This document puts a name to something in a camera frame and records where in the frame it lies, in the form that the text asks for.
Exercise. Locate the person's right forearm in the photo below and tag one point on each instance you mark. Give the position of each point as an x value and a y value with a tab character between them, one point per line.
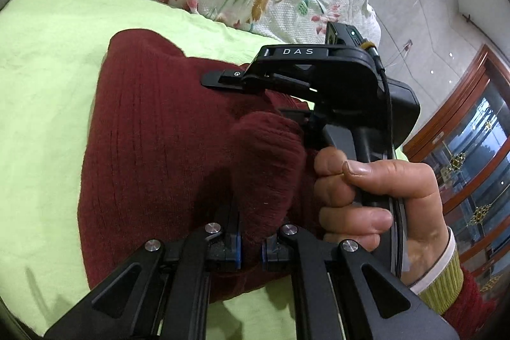
442	284

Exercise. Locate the wooden glass display cabinet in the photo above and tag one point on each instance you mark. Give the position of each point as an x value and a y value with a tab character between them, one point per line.
478	133

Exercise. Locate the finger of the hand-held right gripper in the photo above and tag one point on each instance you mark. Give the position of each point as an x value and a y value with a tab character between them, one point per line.
297	116
223	79

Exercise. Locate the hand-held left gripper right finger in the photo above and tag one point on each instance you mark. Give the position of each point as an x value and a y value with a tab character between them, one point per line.
275	254

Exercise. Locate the light green bed sheet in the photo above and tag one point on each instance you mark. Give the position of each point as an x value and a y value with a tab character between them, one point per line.
48	85

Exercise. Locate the person's right hand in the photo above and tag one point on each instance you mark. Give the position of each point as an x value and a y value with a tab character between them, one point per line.
422	184

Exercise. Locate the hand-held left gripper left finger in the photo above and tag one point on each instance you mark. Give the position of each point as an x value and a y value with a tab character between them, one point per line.
227	252

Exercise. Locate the dark red knit sweater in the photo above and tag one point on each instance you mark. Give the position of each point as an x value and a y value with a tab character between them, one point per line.
159	145

